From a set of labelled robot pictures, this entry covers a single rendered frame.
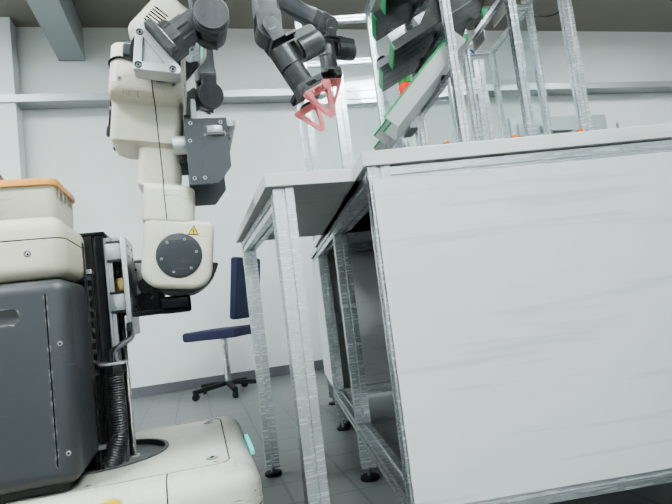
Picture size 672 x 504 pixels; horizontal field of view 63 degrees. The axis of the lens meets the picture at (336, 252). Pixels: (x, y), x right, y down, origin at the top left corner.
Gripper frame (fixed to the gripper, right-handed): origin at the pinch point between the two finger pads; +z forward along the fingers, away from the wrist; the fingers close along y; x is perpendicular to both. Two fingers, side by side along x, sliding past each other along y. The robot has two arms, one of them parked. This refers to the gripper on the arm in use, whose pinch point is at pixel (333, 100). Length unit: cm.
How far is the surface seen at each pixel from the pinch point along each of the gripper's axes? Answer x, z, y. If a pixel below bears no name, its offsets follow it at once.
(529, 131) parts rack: -40, 30, -49
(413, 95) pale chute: -13.7, 16.6, -44.3
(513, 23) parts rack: -41, 2, -49
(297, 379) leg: 24, 79, -60
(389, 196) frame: 2, 46, -71
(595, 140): -42, 39, -71
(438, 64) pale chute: -21, 10, -45
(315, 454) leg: 23, 95, -59
